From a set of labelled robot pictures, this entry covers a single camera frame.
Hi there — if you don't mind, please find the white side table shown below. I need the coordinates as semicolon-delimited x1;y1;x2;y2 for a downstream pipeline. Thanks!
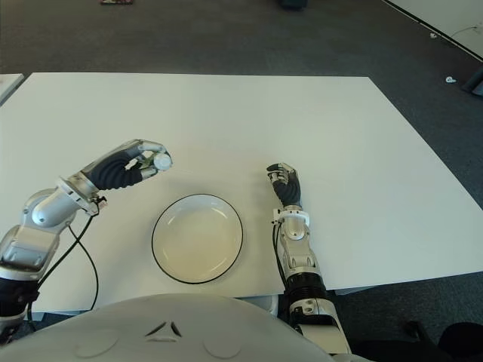
0;73;24;106

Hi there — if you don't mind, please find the white floor board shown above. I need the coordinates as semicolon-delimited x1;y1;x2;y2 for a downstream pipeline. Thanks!
380;0;483;61

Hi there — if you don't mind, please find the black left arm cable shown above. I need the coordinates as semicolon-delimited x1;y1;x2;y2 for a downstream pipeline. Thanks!
26;203;100;333

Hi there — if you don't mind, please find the green toothpaste tube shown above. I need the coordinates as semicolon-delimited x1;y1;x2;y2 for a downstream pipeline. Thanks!
145;150;175;171

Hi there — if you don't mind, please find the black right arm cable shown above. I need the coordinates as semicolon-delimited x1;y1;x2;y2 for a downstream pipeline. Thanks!
272;222;294;291

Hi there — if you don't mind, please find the black chair base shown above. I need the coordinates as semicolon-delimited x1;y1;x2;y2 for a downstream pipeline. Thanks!
354;320;483;362

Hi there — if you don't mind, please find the grey robot torso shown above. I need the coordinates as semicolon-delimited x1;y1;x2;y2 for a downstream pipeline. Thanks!
0;293;333;362

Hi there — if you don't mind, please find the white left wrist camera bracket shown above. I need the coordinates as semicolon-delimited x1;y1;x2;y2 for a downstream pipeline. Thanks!
55;176;109;216

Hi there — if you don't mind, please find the dark grey chair leg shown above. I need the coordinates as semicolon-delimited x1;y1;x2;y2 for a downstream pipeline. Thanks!
463;62;483;95

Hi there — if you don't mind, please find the white plate black rim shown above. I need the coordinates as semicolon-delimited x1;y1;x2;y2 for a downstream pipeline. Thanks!
151;193;244;284

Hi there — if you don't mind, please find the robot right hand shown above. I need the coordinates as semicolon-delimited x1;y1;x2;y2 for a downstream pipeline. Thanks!
266;162;303;208

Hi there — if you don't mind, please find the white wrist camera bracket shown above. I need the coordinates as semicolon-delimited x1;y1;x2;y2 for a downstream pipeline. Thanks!
272;210;310;227
55;176;109;216

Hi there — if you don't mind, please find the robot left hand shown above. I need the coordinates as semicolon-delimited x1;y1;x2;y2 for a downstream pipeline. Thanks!
85;139;175;192

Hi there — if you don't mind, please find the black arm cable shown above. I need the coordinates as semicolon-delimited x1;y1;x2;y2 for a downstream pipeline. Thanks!
26;203;100;333
272;222;294;291

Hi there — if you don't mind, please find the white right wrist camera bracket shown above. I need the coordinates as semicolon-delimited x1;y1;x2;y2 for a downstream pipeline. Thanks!
272;210;310;227

